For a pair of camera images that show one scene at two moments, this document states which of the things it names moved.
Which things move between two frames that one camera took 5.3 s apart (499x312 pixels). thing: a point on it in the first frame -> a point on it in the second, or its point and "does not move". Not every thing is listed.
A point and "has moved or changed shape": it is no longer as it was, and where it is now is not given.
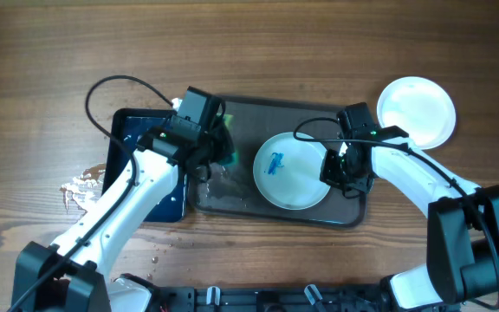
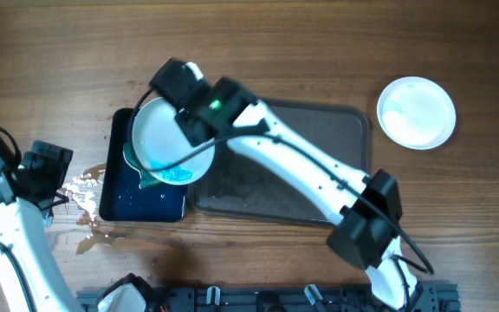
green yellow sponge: x=232 y=159 has moved or changed shape
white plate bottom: x=287 y=172 has moved or changed shape
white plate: x=420 y=107 does not move
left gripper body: x=217 y=139 -> x=48 y=172
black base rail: x=275 y=299 does not move
